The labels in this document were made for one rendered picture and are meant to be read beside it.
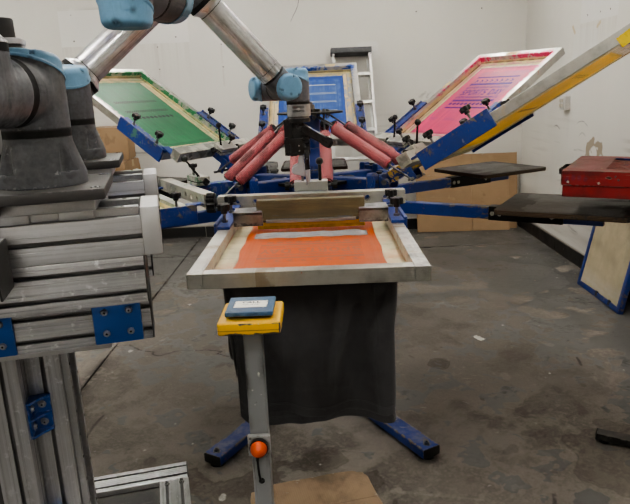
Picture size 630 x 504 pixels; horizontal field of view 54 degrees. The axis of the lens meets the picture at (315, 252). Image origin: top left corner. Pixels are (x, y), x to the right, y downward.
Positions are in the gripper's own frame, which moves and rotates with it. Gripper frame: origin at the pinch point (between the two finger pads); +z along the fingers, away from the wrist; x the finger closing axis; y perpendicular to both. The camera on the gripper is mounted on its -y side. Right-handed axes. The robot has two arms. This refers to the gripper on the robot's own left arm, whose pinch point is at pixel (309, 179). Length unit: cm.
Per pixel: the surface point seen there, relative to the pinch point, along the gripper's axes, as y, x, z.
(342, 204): -10.5, 2.0, 8.4
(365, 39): -55, -411, -69
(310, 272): 0, 62, 13
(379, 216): -22.4, 3.4, 12.8
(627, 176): -103, 3, 4
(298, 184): 4.4, -25.6, 5.2
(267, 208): 14.2, 1.8, 8.4
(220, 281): 22, 61, 14
